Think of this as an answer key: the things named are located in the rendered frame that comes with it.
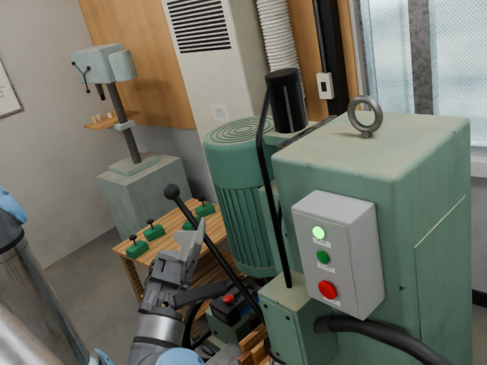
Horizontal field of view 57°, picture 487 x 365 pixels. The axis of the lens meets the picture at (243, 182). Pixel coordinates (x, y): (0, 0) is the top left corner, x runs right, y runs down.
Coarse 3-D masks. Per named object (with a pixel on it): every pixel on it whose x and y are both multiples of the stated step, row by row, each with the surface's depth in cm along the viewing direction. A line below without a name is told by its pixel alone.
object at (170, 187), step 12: (168, 192) 92; (180, 204) 92; (192, 216) 92; (204, 240) 91; (216, 252) 90; (228, 264) 90; (240, 288) 89; (252, 300) 89; (264, 324) 88; (276, 360) 87
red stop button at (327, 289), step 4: (324, 280) 62; (320, 284) 63; (324, 284) 62; (328, 284) 62; (320, 288) 63; (324, 288) 62; (328, 288) 62; (332, 288) 61; (320, 292) 63; (324, 292) 63; (328, 292) 62; (332, 292) 61; (336, 292) 62; (324, 296) 63; (328, 296) 62; (332, 296) 62
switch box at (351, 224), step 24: (312, 192) 64; (312, 216) 59; (336, 216) 57; (360, 216) 56; (312, 240) 61; (336, 240) 58; (360, 240) 57; (312, 264) 64; (336, 264) 60; (360, 264) 58; (312, 288) 66; (336, 288) 62; (360, 288) 59; (384, 288) 63; (360, 312) 61
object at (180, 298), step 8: (200, 288) 90; (208, 288) 90; (216, 288) 91; (224, 288) 92; (176, 296) 87; (184, 296) 88; (192, 296) 88; (200, 296) 89; (208, 296) 90; (216, 296) 91; (176, 304) 86; (184, 304) 87; (192, 304) 91
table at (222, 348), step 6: (210, 336) 130; (210, 342) 128; (216, 342) 127; (222, 342) 126; (216, 348) 127; (222, 348) 120; (228, 348) 120; (234, 348) 119; (240, 348) 119; (216, 354) 119; (222, 354) 118; (228, 354) 118; (234, 354) 117; (240, 354) 117; (210, 360) 117; (216, 360) 117; (222, 360) 116; (228, 360) 116; (234, 360) 115
